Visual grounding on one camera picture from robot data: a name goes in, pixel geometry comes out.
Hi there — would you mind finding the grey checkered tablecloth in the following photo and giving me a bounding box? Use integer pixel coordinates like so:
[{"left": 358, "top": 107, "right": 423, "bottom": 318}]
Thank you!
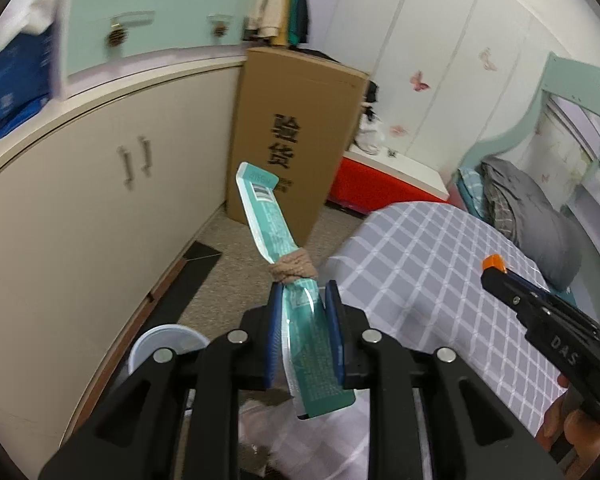
[{"left": 325, "top": 201, "right": 571, "bottom": 441}]

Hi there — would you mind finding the black floor mat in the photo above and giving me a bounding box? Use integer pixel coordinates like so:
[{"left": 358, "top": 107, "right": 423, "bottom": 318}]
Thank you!
[{"left": 150, "top": 241, "right": 224, "bottom": 331}]

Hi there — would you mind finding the green hanging garment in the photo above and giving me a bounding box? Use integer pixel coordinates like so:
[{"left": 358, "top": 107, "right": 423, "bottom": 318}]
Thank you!
[{"left": 286, "top": 0, "right": 309, "bottom": 46}]

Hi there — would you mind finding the blue plaid bedding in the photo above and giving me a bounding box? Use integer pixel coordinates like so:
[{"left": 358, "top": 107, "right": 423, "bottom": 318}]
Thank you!
[{"left": 455, "top": 167, "right": 496, "bottom": 221}]

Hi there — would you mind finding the person's right hand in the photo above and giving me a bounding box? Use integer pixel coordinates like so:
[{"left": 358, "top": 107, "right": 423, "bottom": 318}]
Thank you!
[{"left": 535, "top": 372, "right": 600, "bottom": 453}]

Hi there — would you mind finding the silver cabinet door handle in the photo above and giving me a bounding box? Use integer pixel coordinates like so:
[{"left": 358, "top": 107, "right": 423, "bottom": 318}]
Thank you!
[
  {"left": 137, "top": 136, "right": 154, "bottom": 177},
  {"left": 117, "top": 146, "right": 134, "bottom": 191}
]

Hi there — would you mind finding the white wardrobe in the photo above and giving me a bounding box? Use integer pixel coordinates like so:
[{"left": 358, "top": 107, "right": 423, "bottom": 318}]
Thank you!
[{"left": 305, "top": 0, "right": 556, "bottom": 186}]

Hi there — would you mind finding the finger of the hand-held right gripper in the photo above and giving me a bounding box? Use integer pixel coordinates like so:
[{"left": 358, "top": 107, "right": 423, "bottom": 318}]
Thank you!
[
  {"left": 481, "top": 271, "right": 551, "bottom": 333},
  {"left": 504, "top": 267, "right": 581, "bottom": 321}
]

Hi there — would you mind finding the cream low cabinet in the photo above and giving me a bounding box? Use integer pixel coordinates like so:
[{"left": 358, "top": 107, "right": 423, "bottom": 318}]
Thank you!
[{"left": 0, "top": 55, "right": 248, "bottom": 461}]

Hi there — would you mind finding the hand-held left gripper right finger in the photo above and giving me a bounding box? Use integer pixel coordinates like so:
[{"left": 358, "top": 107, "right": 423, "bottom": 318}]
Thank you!
[{"left": 325, "top": 280, "right": 563, "bottom": 480}]

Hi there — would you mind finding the pink plaid table skirt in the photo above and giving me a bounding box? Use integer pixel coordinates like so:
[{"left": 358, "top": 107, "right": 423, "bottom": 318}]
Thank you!
[{"left": 237, "top": 390, "right": 371, "bottom": 480}]

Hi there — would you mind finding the cream hanging jacket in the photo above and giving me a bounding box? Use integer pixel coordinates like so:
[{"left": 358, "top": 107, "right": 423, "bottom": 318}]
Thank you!
[{"left": 245, "top": 0, "right": 293, "bottom": 41}]

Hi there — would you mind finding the black clothes heap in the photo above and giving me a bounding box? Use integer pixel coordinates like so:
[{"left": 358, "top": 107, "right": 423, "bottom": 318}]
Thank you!
[{"left": 364, "top": 80, "right": 382, "bottom": 121}]

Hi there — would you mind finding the white plastic bag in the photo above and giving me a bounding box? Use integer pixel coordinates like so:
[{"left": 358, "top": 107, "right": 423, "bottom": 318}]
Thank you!
[{"left": 355, "top": 110, "right": 389, "bottom": 156}]

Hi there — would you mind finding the teal drawer unit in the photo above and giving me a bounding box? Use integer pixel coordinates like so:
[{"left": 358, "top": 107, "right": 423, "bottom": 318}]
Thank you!
[{"left": 55, "top": 0, "right": 255, "bottom": 103}]

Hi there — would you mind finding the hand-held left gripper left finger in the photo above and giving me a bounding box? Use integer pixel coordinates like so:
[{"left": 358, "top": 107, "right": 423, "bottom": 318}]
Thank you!
[{"left": 37, "top": 282, "right": 287, "bottom": 480}]

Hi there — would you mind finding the teal stick sachet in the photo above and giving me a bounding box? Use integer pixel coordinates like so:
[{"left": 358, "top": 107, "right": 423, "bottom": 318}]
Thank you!
[{"left": 235, "top": 161, "right": 357, "bottom": 421}]

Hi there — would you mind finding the teal bunk bed frame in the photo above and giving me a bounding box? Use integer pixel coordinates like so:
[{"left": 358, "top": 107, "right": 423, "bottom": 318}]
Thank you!
[{"left": 450, "top": 52, "right": 600, "bottom": 311}]

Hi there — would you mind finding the blue plastic bin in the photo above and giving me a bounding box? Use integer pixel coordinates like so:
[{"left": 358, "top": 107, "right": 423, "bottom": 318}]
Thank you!
[{"left": 127, "top": 324, "right": 211, "bottom": 377}]

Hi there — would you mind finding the grey blanket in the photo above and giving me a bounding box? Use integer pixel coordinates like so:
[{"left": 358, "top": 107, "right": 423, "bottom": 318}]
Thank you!
[{"left": 481, "top": 156, "right": 586, "bottom": 291}]

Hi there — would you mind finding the large cardboard box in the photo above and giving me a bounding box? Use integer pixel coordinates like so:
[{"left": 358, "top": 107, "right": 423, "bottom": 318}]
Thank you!
[{"left": 225, "top": 47, "right": 371, "bottom": 246}]

